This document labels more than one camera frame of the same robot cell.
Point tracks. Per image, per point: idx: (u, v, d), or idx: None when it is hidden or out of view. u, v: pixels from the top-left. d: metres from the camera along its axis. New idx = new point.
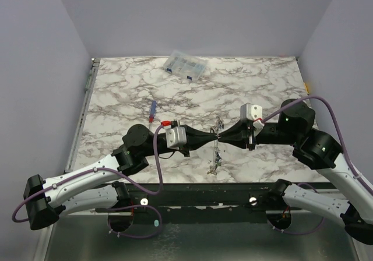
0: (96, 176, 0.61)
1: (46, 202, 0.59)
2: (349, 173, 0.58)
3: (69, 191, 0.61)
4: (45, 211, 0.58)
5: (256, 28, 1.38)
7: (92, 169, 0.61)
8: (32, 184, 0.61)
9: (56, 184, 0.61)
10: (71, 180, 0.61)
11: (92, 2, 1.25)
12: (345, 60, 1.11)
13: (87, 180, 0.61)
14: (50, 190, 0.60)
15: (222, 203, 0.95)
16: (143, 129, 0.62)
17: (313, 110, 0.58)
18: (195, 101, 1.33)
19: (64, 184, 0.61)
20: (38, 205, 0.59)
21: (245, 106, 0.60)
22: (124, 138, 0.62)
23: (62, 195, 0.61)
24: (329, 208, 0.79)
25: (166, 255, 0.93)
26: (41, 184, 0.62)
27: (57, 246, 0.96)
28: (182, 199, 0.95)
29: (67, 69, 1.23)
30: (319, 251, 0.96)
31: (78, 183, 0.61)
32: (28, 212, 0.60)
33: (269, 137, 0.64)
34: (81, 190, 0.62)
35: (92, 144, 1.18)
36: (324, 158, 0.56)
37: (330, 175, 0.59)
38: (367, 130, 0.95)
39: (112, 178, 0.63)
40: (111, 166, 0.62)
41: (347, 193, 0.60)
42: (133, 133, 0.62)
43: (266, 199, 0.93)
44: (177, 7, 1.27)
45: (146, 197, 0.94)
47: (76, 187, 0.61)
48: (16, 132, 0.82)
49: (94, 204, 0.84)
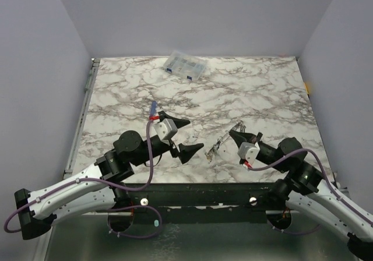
0: (79, 186, 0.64)
1: (31, 217, 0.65)
2: (332, 196, 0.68)
3: (52, 203, 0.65)
4: None
5: (256, 28, 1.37)
7: (74, 181, 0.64)
8: (18, 198, 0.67)
9: (39, 197, 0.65)
10: (53, 193, 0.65)
11: (92, 2, 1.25)
12: (345, 60, 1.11)
13: (69, 193, 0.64)
14: (35, 203, 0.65)
15: (222, 203, 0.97)
16: (137, 138, 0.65)
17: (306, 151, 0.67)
18: (195, 101, 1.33)
19: (46, 198, 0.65)
20: (24, 218, 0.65)
21: (243, 146, 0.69)
22: (116, 144, 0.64)
23: (46, 208, 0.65)
24: (336, 225, 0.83)
25: (166, 255, 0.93)
26: (25, 198, 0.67)
27: (57, 246, 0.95)
28: (183, 200, 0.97)
29: (67, 69, 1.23)
30: (319, 251, 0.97)
31: (60, 196, 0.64)
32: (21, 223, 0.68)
33: (264, 158, 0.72)
34: (65, 200, 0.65)
35: (91, 144, 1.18)
36: (308, 184, 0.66)
37: (316, 198, 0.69)
38: (368, 130, 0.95)
39: (97, 187, 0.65)
40: (94, 177, 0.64)
41: (336, 213, 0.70)
42: (124, 138, 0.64)
43: (267, 199, 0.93)
44: (177, 7, 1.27)
45: (146, 197, 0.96)
47: (57, 199, 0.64)
48: (16, 132, 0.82)
49: (91, 208, 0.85)
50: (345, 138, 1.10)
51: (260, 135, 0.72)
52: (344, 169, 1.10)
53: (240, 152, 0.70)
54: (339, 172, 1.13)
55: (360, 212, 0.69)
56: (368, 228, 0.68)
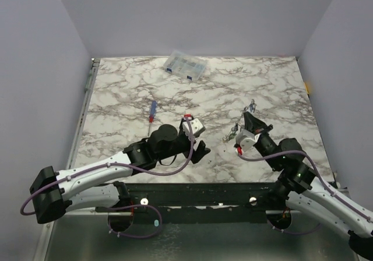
0: (111, 170, 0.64)
1: (60, 194, 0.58)
2: (326, 193, 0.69)
3: (82, 184, 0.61)
4: (59, 201, 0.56)
5: (257, 27, 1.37)
7: (105, 164, 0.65)
8: (46, 176, 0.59)
9: (71, 176, 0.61)
10: (84, 174, 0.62)
11: (92, 2, 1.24)
12: (345, 60, 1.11)
13: (99, 175, 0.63)
14: (64, 182, 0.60)
15: (222, 203, 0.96)
16: (174, 132, 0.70)
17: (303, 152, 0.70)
18: (195, 101, 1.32)
19: (77, 177, 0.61)
20: (51, 196, 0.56)
21: (242, 134, 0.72)
22: (155, 133, 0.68)
23: (76, 188, 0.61)
24: (337, 222, 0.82)
25: (166, 255, 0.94)
26: (55, 176, 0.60)
27: (57, 246, 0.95)
28: (183, 199, 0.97)
29: (67, 69, 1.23)
30: (319, 251, 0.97)
31: (93, 176, 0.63)
32: (37, 205, 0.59)
33: (262, 147, 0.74)
34: (94, 183, 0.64)
35: (92, 144, 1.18)
36: (301, 182, 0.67)
37: (310, 195, 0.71)
38: (368, 130, 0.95)
39: (122, 175, 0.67)
40: (125, 162, 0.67)
41: (332, 210, 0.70)
42: (162, 129, 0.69)
43: (267, 199, 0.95)
44: (178, 6, 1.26)
45: (146, 197, 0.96)
47: (88, 180, 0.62)
48: (15, 133, 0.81)
49: (97, 202, 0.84)
50: (345, 139, 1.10)
51: (270, 127, 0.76)
52: (343, 169, 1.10)
53: (238, 137, 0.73)
54: (339, 172, 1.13)
55: (355, 208, 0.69)
56: (364, 224, 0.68)
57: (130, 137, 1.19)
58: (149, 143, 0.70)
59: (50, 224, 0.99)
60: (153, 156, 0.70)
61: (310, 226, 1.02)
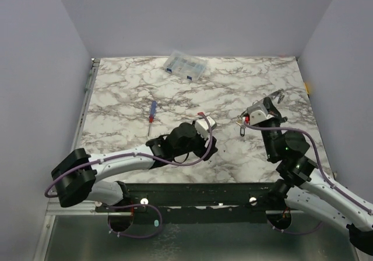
0: (137, 158, 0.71)
1: (93, 174, 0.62)
2: (325, 184, 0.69)
3: (112, 168, 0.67)
4: (91, 180, 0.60)
5: (257, 27, 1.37)
7: (132, 152, 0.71)
8: (79, 157, 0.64)
9: (104, 159, 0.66)
10: (115, 159, 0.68)
11: (92, 2, 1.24)
12: (345, 60, 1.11)
13: (126, 162, 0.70)
14: (97, 163, 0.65)
15: (222, 203, 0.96)
16: (193, 131, 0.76)
17: (308, 144, 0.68)
18: (195, 101, 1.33)
19: (108, 161, 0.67)
20: (84, 175, 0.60)
21: (257, 108, 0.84)
22: (176, 130, 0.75)
23: (105, 172, 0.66)
24: (335, 218, 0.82)
25: (166, 255, 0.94)
26: (87, 157, 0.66)
27: (57, 246, 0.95)
28: (182, 199, 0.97)
29: (67, 70, 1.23)
30: (319, 251, 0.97)
31: (121, 162, 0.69)
32: (65, 186, 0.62)
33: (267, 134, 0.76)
34: (120, 169, 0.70)
35: (92, 144, 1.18)
36: (299, 174, 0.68)
37: (310, 187, 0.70)
38: (368, 130, 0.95)
39: (144, 164, 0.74)
40: (148, 154, 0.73)
41: (331, 202, 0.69)
42: (184, 127, 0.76)
43: (267, 198, 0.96)
44: (178, 7, 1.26)
45: (146, 197, 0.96)
47: (118, 165, 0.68)
48: (15, 133, 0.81)
49: (105, 195, 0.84)
50: (345, 139, 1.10)
51: (282, 120, 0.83)
52: (343, 169, 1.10)
53: (251, 109, 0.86)
54: (339, 172, 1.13)
55: (356, 200, 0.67)
56: (365, 216, 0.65)
57: (130, 137, 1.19)
58: (169, 138, 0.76)
59: (50, 224, 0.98)
60: (172, 151, 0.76)
61: (310, 226, 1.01)
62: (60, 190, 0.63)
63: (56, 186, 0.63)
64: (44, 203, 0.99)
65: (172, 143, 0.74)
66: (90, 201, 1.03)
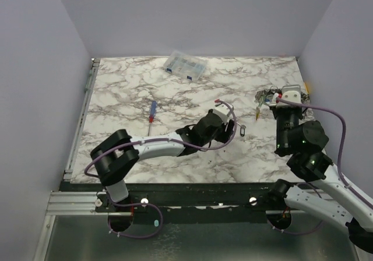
0: (170, 144, 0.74)
1: (134, 154, 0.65)
2: (340, 183, 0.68)
3: (150, 150, 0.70)
4: (135, 160, 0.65)
5: (256, 27, 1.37)
7: (166, 137, 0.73)
8: (120, 137, 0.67)
9: (144, 140, 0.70)
10: (153, 141, 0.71)
11: (92, 2, 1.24)
12: (345, 60, 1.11)
13: (161, 146, 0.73)
14: (137, 144, 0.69)
15: (222, 203, 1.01)
16: (218, 123, 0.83)
17: (327, 137, 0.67)
18: (195, 101, 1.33)
19: (148, 143, 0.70)
20: (128, 155, 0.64)
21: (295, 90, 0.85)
22: (205, 119, 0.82)
23: (144, 152, 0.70)
24: (334, 215, 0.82)
25: (166, 255, 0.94)
26: (128, 138, 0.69)
27: (57, 246, 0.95)
28: (183, 200, 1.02)
29: (67, 70, 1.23)
30: (319, 251, 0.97)
31: (157, 145, 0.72)
32: (110, 163, 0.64)
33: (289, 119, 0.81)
34: (155, 152, 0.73)
35: (92, 145, 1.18)
36: (313, 170, 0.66)
37: (324, 185, 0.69)
38: (368, 130, 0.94)
39: (176, 150, 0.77)
40: (179, 139, 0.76)
41: (343, 201, 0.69)
42: (211, 116, 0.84)
43: (267, 199, 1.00)
44: (178, 7, 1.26)
45: (146, 197, 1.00)
47: (156, 147, 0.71)
48: (15, 133, 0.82)
49: (120, 190, 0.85)
50: (345, 139, 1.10)
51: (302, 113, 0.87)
52: (344, 169, 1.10)
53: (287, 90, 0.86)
54: None
55: (370, 202, 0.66)
56: None
57: None
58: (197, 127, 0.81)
59: (50, 224, 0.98)
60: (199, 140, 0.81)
61: (310, 226, 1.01)
62: (99, 169, 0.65)
63: (97, 165, 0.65)
64: (44, 203, 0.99)
65: (200, 131, 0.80)
66: (90, 201, 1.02)
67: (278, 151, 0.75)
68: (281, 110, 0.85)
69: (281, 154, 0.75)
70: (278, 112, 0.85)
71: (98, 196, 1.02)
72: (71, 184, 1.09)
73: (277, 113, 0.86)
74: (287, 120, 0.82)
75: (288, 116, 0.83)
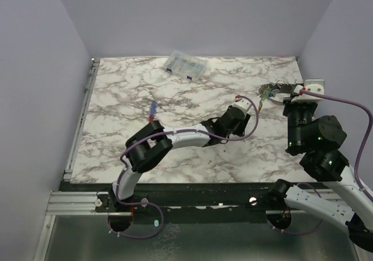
0: (199, 134, 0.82)
1: (168, 143, 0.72)
2: (355, 186, 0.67)
3: (180, 140, 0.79)
4: (168, 148, 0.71)
5: (256, 27, 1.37)
7: (194, 129, 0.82)
8: (155, 127, 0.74)
9: (176, 130, 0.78)
10: (183, 132, 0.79)
11: (92, 2, 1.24)
12: (345, 60, 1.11)
13: (190, 136, 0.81)
14: (170, 134, 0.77)
15: (222, 203, 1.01)
16: (243, 115, 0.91)
17: (345, 134, 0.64)
18: (195, 101, 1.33)
19: (179, 133, 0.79)
20: (162, 143, 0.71)
21: (320, 82, 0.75)
22: (229, 112, 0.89)
23: (175, 141, 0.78)
24: (334, 215, 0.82)
25: (166, 255, 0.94)
26: (161, 129, 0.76)
27: (57, 245, 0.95)
28: (183, 199, 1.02)
29: (67, 70, 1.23)
30: (319, 251, 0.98)
31: (186, 136, 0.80)
32: (145, 152, 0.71)
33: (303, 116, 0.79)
34: (185, 141, 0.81)
35: (92, 144, 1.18)
36: (330, 170, 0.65)
37: (338, 187, 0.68)
38: (368, 130, 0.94)
39: (203, 139, 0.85)
40: (205, 130, 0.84)
41: (355, 204, 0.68)
42: (234, 110, 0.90)
43: (267, 199, 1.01)
44: (178, 7, 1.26)
45: (146, 197, 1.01)
47: (185, 137, 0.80)
48: (15, 133, 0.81)
49: (128, 187, 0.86)
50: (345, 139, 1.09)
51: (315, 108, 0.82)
52: None
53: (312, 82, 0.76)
54: None
55: None
56: None
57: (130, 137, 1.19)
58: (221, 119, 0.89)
59: (50, 223, 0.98)
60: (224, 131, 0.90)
61: (310, 226, 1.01)
62: (134, 157, 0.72)
63: (133, 153, 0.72)
64: (44, 203, 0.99)
65: (225, 123, 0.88)
66: (90, 201, 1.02)
67: (291, 150, 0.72)
68: (295, 107, 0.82)
69: (294, 152, 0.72)
70: (290, 108, 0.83)
71: (98, 196, 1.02)
72: (71, 184, 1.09)
73: (288, 109, 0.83)
74: (301, 117, 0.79)
75: (302, 112, 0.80)
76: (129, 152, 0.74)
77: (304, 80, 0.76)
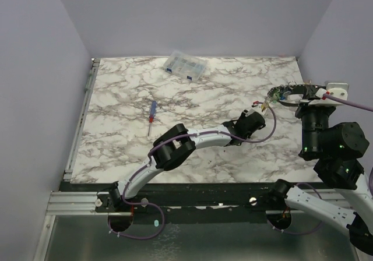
0: (220, 136, 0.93)
1: (192, 144, 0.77)
2: (368, 194, 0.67)
3: (204, 141, 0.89)
4: (193, 149, 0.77)
5: (256, 28, 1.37)
7: (217, 131, 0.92)
8: (180, 130, 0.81)
9: (199, 133, 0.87)
10: (206, 134, 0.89)
11: (92, 2, 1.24)
12: (345, 60, 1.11)
13: (212, 137, 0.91)
14: (194, 136, 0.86)
15: (222, 203, 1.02)
16: (263, 119, 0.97)
17: (368, 143, 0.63)
18: (195, 101, 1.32)
19: (201, 135, 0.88)
20: (188, 144, 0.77)
21: (344, 86, 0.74)
22: (253, 116, 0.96)
23: (199, 143, 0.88)
24: (335, 217, 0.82)
25: (166, 255, 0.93)
26: (186, 131, 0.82)
27: (56, 245, 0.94)
28: (183, 199, 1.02)
29: (67, 70, 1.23)
30: (319, 251, 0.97)
31: (208, 137, 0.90)
32: (172, 152, 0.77)
33: (320, 120, 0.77)
34: (206, 142, 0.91)
35: (92, 144, 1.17)
36: (345, 179, 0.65)
37: (351, 194, 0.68)
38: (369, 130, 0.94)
39: (224, 140, 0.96)
40: (227, 131, 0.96)
41: (366, 213, 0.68)
42: (257, 115, 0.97)
43: (267, 198, 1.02)
44: (178, 7, 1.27)
45: (146, 197, 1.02)
47: (207, 139, 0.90)
48: (15, 133, 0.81)
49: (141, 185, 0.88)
50: None
51: (332, 110, 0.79)
52: None
53: (336, 85, 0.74)
54: None
55: None
56: None
57: (130, 137, 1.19)
58: (242, 122, 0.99)
59: (50, 224, 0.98)
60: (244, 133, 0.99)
61: (311, 226, 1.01)
62: (161, 155, 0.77)
63: (159, 151, 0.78)
64: (44, 203, 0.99)
65: (247, 126, 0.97)
66: (90, 201, 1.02)
67: (305, 155, 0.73)
68: (311, 110, 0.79)
69: (308, 157, 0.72)
70: (305, 110, 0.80)
71: (98, 196, 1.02)
72: (71, 184, 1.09)
73: (303, 112, 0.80)
74: (317, 122, 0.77)
75: (319, 116, 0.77)
76: (155, 151, 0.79)
77: (327, 83, 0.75)
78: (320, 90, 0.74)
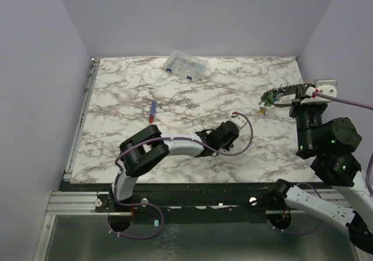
0: (193, 144, 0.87)
1: (163, 148, 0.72)
2: (365, 191, 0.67)
3: (176, 146, 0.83)
4: (164, 153, 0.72)
5: (256, 27, 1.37)
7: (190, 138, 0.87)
8: (151, 132, 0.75)
9: (173, 137, 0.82)
10: (180, 139, 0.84)
11: (92, 2, 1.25)
12: (345, 60, 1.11)
13: (185, 144, 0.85)
14: (168, 140, 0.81)
15: (222, 203, 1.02)
16: (238, 130, 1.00)
17: (361, 136, 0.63)
18: (194, 101, 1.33)
19: (175, 140, 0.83)
20: (158, 148, 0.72)
21: (332, 83, 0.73)
22: (225, 127, 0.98)
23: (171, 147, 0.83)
24: (335, 217, 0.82)
25: (166, 255, 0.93)
26: (157, 133, 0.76)
27: (56, 246, 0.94)
28: (182, 199, 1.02)
29: (67, 70, 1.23)
30: (319, 251, 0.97)
31: (180, 144, 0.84)
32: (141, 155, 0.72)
33: (312, 119, 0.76)
34: (180, 148, 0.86)
35: (92, 144, 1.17)
36: (343, 176, 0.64)
37: (349, 192, 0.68)
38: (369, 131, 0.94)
39: (197, 149, 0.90)
40: (199, 140, 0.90)
41: (364, 210, 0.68)
42: (229, 126, 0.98)
43: (266, 199, 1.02)
44: (178, 7, 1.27)
45: (146, 197, 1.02)
47: (181, 145, 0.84)
48: (16, 133, 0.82)
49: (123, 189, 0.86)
50: None
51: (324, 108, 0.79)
52: None
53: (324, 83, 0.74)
54: None
55: None
56: None
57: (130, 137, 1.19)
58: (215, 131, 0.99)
59: (50, 223, 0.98)
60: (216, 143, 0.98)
61: (311, 225, 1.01)
62: (130, 162, 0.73)
63: (129, 157, 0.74)
64: (44, 203, 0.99)
65: (218, 136, 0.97)
66: (90, 201, 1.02)
67: (302, 153, 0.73)
68: (303, 108, 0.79)
69: (304, 155, 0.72)
70: (298, 109, 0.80)
71: (98, 196, 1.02)
72: (71, 184, 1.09)
73: (297, 111, 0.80)
74: (310, 119, 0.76)
75: (312, 114, 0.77)
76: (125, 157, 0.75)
77: (316, 81, 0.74)
78: (309, 88, 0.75)
